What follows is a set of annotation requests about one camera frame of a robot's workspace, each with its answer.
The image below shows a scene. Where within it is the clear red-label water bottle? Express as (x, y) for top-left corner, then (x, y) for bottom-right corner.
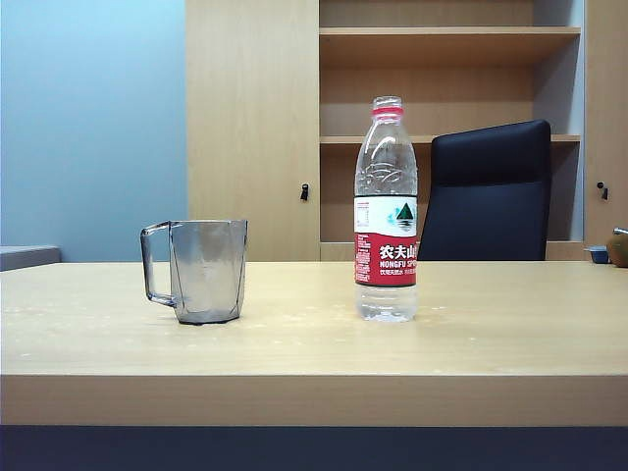
(353, 95), (420, 324)

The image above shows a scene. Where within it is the transparent grey plastic mug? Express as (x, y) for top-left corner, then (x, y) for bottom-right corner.
(140, 219), (249, 327)

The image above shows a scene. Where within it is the light wooden shelf cabinet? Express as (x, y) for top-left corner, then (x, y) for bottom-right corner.
(184, 0), (628, 262)

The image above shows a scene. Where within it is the black office chair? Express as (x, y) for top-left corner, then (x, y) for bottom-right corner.
(416, 119), (552, 262)

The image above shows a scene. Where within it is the small blue cup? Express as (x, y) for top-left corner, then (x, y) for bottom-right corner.
(583, 243), (611, 265)

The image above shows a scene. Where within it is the grey box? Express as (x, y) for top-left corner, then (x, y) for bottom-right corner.
(0, 244), (62, 273)

